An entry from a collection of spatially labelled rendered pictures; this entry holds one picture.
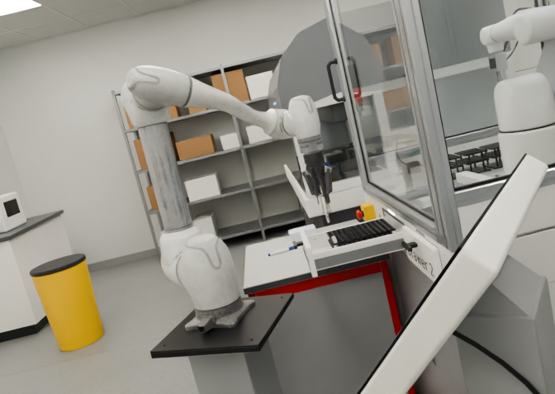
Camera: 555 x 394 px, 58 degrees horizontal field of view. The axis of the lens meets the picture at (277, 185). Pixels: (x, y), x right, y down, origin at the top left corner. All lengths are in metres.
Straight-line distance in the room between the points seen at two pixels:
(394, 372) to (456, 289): 0.15
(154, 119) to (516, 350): 1.28
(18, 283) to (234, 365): 3.40
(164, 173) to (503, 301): 1.21
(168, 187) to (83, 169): 4.70
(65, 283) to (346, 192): 2.31
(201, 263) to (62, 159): 5.01
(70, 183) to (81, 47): 1.61
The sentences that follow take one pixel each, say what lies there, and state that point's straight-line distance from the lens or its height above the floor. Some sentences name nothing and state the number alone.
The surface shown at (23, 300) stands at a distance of 4.88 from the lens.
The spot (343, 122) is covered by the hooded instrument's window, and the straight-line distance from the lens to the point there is 2.62.
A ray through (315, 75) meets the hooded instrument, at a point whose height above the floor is 1.51.
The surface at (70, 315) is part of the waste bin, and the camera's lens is 4.14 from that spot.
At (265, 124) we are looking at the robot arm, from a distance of 1.92.
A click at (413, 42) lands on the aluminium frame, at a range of 1.27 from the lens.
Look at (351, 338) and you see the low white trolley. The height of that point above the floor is 0.45.
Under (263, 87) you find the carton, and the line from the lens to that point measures 5.55.
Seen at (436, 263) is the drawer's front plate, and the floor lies 0.89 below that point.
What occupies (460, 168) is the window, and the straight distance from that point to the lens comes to 1.33.
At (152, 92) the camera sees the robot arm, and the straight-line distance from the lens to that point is 1.59.
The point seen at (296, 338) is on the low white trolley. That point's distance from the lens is 2.07.
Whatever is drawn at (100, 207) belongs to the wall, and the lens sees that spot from 6.42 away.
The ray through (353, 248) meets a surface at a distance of 1.72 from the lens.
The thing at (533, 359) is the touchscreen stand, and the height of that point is 0.96.
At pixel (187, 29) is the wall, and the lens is 6.15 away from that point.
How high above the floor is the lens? 1.39
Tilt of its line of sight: 9 degrees down
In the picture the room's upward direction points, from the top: 14 degrees counter-clockwise
